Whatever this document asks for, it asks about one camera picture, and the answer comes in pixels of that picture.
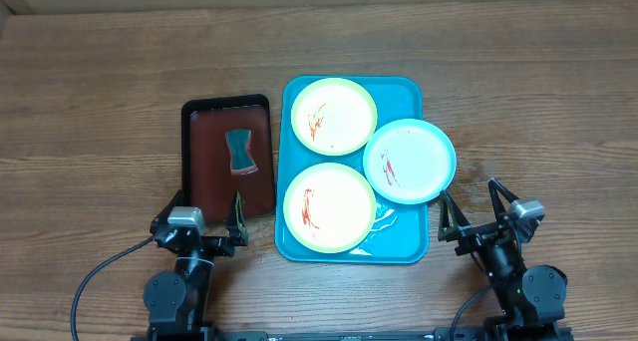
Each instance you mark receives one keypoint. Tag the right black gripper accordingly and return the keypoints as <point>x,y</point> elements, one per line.
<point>482,234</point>

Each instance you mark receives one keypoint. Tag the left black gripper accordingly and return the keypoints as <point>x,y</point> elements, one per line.
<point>234,236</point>

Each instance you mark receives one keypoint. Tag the green and red sponge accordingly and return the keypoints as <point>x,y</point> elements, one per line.
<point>241,160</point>

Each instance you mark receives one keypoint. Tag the light blue plate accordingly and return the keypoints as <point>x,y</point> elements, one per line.
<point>409,161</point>

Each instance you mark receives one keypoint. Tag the yellow-green plate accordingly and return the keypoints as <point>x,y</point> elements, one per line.
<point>329,208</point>
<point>334,116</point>

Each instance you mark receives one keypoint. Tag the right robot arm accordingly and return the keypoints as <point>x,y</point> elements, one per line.
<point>531,299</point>

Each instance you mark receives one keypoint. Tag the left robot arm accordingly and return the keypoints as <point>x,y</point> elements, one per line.
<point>176,300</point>

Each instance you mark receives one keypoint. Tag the black tray with red water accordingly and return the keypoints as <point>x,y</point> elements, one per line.
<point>206,179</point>

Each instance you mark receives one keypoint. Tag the teal plastic serving tray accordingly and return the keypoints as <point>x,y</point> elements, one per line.
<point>400,233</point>

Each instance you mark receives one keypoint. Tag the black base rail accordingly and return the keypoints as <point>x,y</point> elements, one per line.
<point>349,336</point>

